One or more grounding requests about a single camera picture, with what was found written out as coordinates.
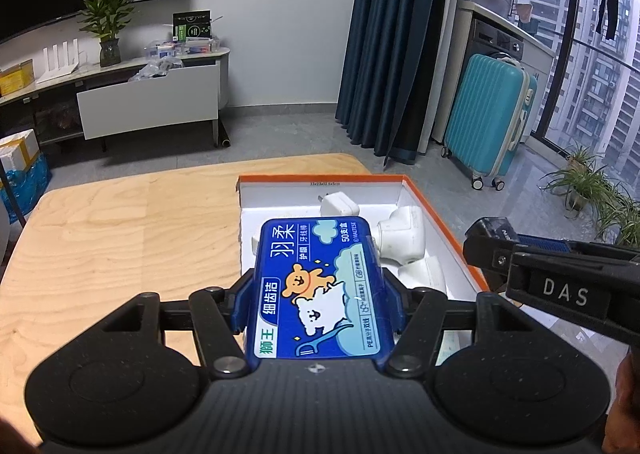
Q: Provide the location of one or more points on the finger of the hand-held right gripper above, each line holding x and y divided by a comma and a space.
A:
545, 244
560, 284

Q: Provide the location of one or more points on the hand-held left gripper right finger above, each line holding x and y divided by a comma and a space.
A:
396, 309

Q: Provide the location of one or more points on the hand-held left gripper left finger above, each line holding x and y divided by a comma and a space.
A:
244, 306

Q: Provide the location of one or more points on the white plug-in heater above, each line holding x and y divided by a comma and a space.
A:
402, 234
425, 276

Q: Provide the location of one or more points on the blue cartoon print box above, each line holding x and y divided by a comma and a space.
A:
320, 294

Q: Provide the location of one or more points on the white plug charger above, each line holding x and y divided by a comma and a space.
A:
340, 206

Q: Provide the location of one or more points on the orange and white box tray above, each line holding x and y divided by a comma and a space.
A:
280, 194

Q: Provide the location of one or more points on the person's right hand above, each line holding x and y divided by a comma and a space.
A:
625, 414

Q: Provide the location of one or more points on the spider plant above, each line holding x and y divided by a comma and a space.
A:
580, 184
622, 221

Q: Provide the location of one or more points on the teal suitcase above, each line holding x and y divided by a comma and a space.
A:
487, 118

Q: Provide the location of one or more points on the black roll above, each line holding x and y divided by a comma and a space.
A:
223, 137

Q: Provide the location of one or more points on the washing machine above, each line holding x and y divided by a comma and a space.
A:
495, 43

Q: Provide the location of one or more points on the white open drawer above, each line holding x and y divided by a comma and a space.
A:
150, 101

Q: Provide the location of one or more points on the blue plastic package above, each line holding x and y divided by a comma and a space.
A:
25, 186

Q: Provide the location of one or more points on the blue curtain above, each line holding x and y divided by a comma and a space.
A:
395, 43

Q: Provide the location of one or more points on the clear plastic bags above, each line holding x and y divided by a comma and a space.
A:
155, 69

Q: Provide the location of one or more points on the clear container of small items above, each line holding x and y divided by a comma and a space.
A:
182, 47

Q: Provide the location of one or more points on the white cardboard box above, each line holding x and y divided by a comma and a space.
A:
20, 151

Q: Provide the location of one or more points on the television cabinet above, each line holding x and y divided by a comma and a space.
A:
50, 108

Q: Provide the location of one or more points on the black and green box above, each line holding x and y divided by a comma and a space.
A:
192, 24

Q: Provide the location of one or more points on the white router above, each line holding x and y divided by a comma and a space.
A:
60, 63

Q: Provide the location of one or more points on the potted bamboo plant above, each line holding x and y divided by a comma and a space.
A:
110, 28

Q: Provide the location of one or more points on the yellow box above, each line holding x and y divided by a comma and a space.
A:
17, 78

